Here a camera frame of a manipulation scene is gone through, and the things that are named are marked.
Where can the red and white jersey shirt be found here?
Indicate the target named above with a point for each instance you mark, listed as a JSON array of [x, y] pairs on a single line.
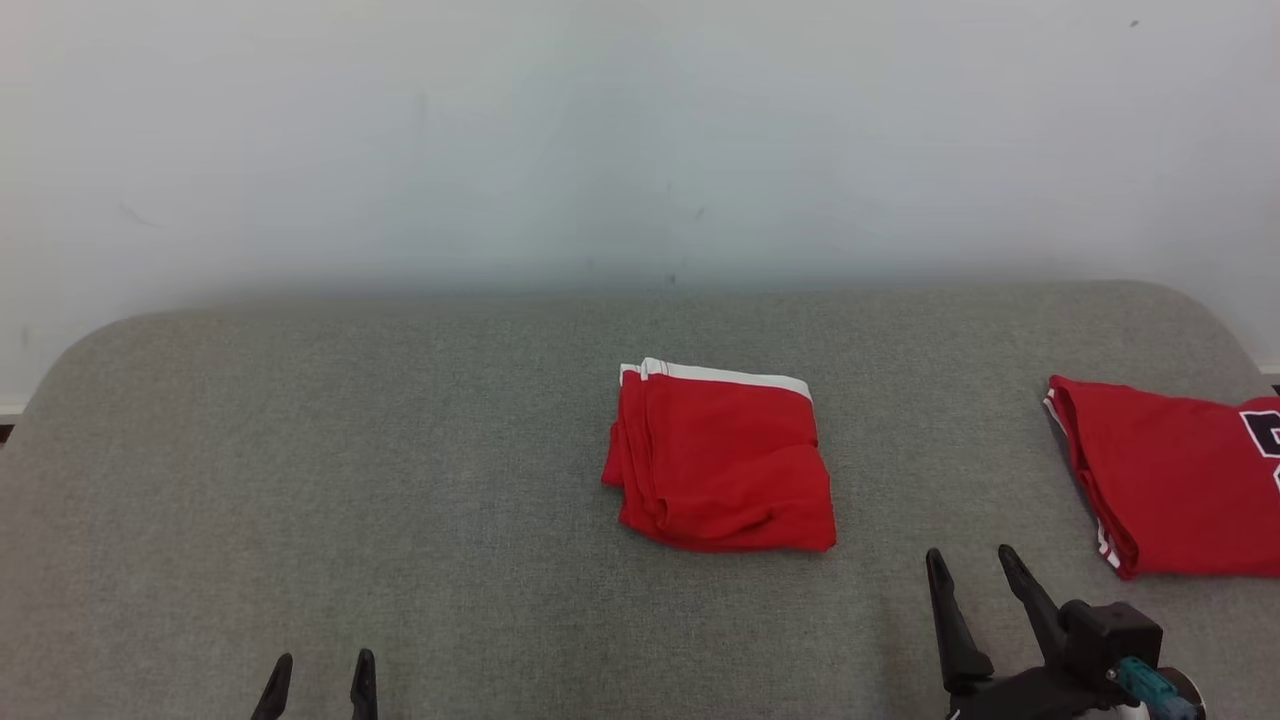
[[1160, 480]]

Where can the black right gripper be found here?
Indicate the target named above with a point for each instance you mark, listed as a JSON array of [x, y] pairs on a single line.
[[1030, 695]]

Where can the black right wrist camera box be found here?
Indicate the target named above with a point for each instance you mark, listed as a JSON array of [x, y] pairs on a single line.
[[1110, 635]]

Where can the teal right camera connector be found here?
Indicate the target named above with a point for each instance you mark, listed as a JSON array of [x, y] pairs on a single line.
[[1150, 688]]

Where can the red shorts with white stripe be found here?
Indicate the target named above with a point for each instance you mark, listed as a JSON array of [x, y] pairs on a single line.
[[720, 470]]

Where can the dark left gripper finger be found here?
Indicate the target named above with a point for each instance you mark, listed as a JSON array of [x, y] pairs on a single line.
[[364, 690], [275, 695]]

